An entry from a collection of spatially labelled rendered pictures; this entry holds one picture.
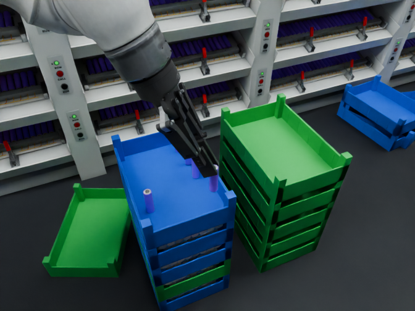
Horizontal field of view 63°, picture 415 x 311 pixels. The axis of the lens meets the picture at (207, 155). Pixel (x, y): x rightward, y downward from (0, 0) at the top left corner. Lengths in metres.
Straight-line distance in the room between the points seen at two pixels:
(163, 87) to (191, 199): 0.34
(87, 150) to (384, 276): 1.04
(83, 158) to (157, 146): 0.43
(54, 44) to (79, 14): 0.57
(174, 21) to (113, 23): 0.68
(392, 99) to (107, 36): 1.45
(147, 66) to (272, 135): 0.55
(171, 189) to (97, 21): 0.45
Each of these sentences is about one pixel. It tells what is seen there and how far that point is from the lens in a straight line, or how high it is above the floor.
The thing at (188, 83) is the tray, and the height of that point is 0.31.
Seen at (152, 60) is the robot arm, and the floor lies 0.70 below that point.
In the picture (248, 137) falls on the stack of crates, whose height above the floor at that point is 0.32.
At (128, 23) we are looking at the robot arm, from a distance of 0.49.
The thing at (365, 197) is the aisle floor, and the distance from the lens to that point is 1.35.
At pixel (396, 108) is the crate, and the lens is 1.70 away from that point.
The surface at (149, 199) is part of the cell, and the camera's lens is 0.74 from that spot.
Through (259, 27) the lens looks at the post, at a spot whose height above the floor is 0.47.
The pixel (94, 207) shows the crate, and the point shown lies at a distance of 1.25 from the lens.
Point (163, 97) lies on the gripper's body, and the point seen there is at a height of 0.64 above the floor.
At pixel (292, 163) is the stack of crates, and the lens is 0.90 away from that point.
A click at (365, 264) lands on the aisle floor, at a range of 1.17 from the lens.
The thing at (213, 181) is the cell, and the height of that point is 0.44.
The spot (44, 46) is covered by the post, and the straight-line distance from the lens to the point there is 1.07.
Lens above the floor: 0.93
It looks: 43 degrees down
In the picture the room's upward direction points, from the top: straight up
